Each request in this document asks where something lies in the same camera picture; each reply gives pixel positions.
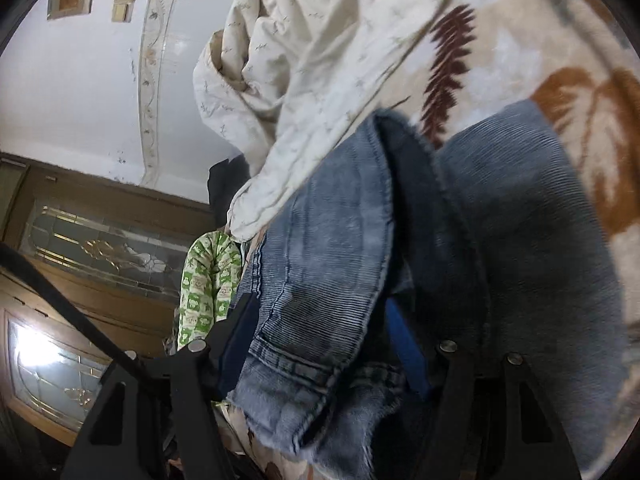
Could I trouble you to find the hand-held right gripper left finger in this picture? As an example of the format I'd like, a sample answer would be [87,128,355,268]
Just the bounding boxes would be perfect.
[60,294,256,480]

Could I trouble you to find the green patterned quilt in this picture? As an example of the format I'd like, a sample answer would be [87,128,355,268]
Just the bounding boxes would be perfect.
[177,230,243,353]

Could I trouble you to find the cream quilt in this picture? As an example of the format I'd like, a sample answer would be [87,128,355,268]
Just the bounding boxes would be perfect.
[192,0,461,241]

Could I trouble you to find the black cloth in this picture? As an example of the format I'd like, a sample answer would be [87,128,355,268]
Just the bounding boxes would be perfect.
[207,155,251,231]

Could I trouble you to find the grey-blue denim pants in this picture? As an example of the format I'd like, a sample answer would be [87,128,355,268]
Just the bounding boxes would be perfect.
[227,100,631,480]

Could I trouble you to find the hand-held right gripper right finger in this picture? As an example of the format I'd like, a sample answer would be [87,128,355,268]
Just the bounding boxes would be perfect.
[385,300,581,480]

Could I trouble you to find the wooden door with glass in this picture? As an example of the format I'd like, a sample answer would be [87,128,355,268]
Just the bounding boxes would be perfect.
[0,152,221,461]

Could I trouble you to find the beige wall switch plate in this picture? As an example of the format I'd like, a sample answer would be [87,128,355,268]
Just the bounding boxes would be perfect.
[111,0,140,23]

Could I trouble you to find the leaf printed blanket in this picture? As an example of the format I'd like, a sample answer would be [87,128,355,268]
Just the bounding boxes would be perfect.
[215,0,640,480]

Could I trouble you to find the black cable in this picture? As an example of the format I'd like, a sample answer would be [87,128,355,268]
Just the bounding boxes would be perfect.
[0,242,176,461]

